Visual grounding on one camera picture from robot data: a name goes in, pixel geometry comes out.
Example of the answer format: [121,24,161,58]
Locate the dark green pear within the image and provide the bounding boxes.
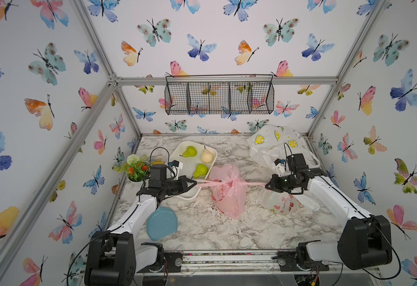
[193,164,209,178]

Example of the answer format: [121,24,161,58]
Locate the white lemon print plastic bag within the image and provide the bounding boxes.
[247,125,321,173]

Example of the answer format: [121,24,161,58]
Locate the pink apple print plastic bag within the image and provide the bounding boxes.
[196,164,265,219]

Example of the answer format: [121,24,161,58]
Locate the white cartoon print plastic bag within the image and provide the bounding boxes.
[257,188,320,216]

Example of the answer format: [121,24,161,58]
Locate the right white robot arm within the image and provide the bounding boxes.
[266,153,393,270]

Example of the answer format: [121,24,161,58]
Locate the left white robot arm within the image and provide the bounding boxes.
[84,164,197,286]

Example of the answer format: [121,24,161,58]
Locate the white rectangular fruit tray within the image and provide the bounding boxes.
[168,141,218,180]

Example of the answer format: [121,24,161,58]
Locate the light green pear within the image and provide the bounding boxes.
[181,145,198,158]

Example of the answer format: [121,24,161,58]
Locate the small yellow object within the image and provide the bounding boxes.
[151,161,165,166]

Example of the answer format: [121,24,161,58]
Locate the blue paddle shaped board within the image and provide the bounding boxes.
[146,207,178,241]

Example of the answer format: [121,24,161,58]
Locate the potted plant white pot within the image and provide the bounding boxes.
[113,154,151,182]

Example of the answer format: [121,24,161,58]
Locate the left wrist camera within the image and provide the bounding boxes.
[168,160,183,180]

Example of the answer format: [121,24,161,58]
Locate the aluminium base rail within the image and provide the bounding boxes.
[138,249,365,276]

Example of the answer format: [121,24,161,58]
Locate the black wire mesh basket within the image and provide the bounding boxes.
[162,75,275,116]

